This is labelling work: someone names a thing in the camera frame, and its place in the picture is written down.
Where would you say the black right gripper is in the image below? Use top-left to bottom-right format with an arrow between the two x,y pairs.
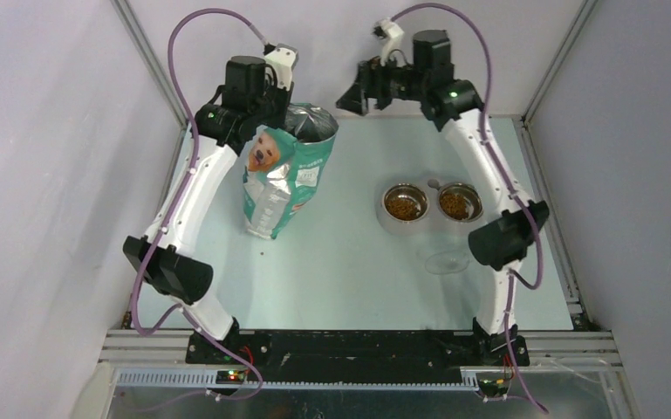
335,49 -> 427,117

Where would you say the green pet food bag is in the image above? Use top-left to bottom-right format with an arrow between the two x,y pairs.
243,103 -> 339,240

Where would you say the clear plastic scoop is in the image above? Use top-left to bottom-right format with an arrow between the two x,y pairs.
423,246 -> 470,276

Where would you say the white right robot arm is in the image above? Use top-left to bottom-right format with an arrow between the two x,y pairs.
336,20 -> 550,366

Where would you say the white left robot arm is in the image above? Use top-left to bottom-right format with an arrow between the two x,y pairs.
123,45 -> 298,364

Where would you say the steel bowl near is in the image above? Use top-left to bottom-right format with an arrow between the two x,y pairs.
381,183 -> 430,223

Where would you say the steel bowl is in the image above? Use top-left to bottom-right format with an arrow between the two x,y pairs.
437,182 -> 483,223
381,183 -> 430,223

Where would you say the brown kibble in near bowl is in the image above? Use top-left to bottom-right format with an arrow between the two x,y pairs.
384,196 -> 423,222

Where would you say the brown kibble in bowl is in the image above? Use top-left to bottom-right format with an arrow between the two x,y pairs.
439,193 -> 470,221
384,196 -> 423,222

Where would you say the brown kibble in far bowl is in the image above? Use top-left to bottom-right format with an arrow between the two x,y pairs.
439,193 -> 470,221

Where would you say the white double bowl stand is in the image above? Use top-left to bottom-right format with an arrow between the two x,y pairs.
374,177 -> 483,236

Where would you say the steel bowl far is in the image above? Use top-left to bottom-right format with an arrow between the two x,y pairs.
437,182 -> 483,223

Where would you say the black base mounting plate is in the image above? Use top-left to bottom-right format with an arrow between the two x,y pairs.
185,329 -> 530,383

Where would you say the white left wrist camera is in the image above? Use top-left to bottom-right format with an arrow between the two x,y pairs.
264,44 -> 298,92

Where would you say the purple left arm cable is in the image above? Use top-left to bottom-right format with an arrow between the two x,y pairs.
128,7 -> 270,402

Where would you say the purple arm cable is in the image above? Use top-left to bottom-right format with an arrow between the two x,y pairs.
389,3 -> 549,415
128,7 -> 270,402

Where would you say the aluminium frame rail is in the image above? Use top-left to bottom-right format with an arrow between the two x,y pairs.
110,0 -> 187,127

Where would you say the grey slotted cable duct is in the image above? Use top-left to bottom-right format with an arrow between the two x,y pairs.
115,367 -> 479,392

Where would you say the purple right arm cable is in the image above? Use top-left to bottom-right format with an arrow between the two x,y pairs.
389,3 -> 549,415

